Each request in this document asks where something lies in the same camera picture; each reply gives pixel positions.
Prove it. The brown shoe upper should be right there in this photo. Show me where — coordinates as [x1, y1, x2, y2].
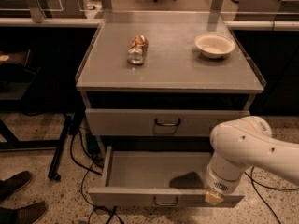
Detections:
[0, 171, 32, 201]

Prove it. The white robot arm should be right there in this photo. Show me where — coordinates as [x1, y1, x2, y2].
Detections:
[205, 116, 299, 205]

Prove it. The grey drawer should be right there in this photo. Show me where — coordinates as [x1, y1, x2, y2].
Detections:
[88, 145, 246, 209]
[85, 108, 249, 137]

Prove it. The black floor cable left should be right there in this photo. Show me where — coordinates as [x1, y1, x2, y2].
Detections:
[68, 126, 125, 224]

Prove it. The black side table frame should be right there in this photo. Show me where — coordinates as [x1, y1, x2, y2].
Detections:
[0, 49, 85, 181]

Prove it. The white paper bowl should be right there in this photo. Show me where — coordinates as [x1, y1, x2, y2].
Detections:
[194, 34, 235, 59]

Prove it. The crushed golden soda can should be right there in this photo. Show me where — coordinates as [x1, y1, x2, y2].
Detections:
[128, 35, 149, 65]

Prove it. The grey drawer cabinet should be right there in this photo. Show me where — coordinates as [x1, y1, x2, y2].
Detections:
[77, 12, 265, 151]

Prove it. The black floor cable right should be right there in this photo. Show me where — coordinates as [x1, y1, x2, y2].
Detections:
[242, 166, 299, 224]

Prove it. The black floor cable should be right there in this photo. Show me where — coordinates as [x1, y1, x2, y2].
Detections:
[242, 166, 299, 224]
[68, 126, 125, 224]

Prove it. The white horizontal rail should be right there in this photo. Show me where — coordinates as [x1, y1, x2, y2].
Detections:
[0, 18, 299, 31]

